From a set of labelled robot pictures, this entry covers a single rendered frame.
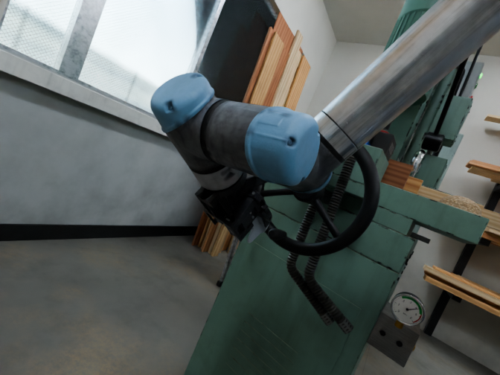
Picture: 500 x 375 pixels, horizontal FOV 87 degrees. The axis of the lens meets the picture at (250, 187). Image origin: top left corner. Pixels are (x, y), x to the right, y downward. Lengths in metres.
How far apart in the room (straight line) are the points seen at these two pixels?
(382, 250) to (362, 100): 0.45
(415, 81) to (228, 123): 0.23
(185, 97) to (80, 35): 1.40
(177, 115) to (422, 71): 0.29
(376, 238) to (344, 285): 0.15
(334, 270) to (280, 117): 0.57
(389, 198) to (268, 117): 0.53
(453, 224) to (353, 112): 0.44
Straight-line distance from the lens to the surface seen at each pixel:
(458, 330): 3.34
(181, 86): 0.32
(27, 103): 1.59
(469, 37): 0.42
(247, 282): 0.89
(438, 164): 1.08
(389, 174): 0.83
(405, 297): 0.68
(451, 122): 1.14
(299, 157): 0.25
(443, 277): 2.74
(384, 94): 0.38
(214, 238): 2.27
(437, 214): 0.74
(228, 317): 0.95
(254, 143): 0.25
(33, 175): 1.69
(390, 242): 0.74
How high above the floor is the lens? 0.81
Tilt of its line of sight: 4 degrees down
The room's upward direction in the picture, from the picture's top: 23 degrees clockwise
